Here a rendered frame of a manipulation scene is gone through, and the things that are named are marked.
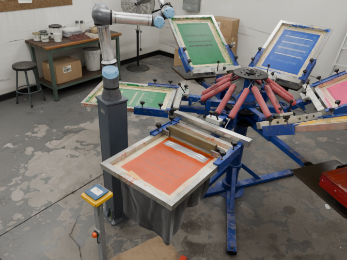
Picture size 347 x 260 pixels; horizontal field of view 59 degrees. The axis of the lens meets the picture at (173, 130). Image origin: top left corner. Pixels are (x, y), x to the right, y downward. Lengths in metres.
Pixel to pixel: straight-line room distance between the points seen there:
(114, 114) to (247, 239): 1.60
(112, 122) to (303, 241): 1.98
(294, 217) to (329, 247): 0.40
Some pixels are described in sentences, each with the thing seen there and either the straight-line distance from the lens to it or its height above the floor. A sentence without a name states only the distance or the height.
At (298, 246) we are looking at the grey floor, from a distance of 3.08.
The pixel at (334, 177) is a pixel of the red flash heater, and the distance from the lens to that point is 2.01.
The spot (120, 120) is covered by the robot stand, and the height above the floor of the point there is 1.03.
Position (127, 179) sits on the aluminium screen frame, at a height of 0.99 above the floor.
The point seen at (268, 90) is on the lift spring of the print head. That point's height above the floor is 1.23.
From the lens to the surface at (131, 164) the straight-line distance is 2.05.
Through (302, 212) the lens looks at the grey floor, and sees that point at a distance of 3.41.
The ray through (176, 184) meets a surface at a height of 0.95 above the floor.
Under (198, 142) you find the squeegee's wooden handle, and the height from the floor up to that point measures 1.03.
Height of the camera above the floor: 2.17
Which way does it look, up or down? 30 degrees down
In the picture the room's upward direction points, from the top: 3 degrees clockwise
